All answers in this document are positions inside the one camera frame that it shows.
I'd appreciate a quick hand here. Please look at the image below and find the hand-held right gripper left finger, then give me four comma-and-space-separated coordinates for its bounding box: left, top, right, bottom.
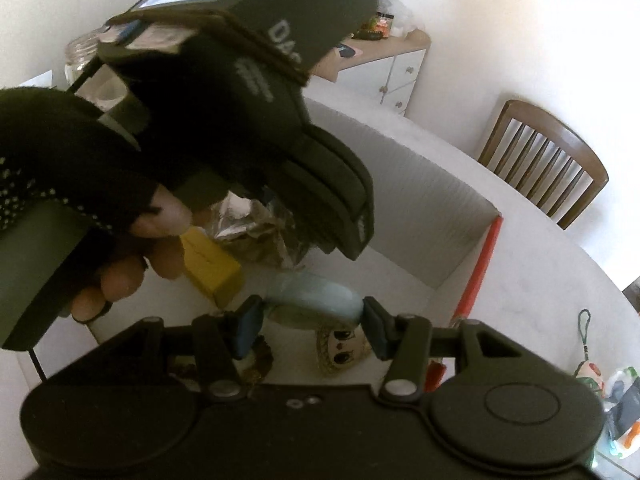
99, 294, 265, 403

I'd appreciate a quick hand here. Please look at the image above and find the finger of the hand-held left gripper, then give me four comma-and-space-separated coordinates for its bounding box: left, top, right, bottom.
315, 180, 376, 262

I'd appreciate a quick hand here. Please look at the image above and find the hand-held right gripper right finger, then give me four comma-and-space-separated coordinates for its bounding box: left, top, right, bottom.
362, 296, 547, 404

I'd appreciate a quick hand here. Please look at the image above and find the small cartoon face toy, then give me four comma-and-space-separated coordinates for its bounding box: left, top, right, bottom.
316, 324, 373, 376

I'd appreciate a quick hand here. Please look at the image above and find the yellow block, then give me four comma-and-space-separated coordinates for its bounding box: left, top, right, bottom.
180, 227, 243, 308

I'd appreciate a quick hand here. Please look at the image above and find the blue correction tape dispenser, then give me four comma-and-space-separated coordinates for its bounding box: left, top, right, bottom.
262, 272, 363, 331

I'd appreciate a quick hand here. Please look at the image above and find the white cardboard box red edge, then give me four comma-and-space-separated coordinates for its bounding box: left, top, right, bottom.
15, 97, 506, 396

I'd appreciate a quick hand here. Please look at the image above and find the green fish pouch charm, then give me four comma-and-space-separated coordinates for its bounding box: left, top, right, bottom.
570, 309, 608, 401

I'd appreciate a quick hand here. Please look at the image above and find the white plastic bag bundle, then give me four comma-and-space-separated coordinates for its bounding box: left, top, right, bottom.
600, 366, 640, 461

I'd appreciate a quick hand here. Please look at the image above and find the person's left hand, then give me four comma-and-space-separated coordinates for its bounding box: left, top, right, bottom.
0, 87, 194, 323

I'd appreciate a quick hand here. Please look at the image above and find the clear glass jar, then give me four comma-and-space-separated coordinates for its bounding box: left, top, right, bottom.
64, 25, 131, 111

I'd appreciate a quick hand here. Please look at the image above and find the white sideboard wooden top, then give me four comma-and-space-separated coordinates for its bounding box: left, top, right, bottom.
312, 30, 432, 117

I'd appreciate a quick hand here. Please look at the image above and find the clear plastic bag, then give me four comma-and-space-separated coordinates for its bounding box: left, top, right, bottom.
375, 0, 426, 36

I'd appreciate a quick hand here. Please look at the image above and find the black cable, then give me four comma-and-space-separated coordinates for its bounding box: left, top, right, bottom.
27, 347, 48, 381

